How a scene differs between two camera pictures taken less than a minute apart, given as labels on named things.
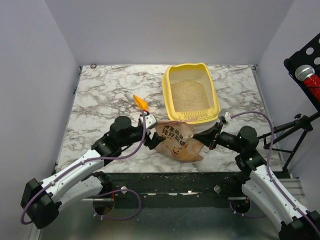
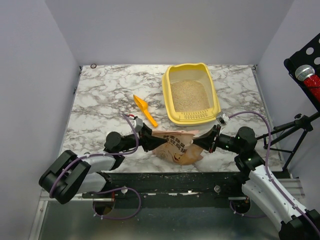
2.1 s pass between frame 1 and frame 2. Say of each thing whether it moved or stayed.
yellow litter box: stayed
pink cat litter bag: moved
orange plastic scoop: stayed
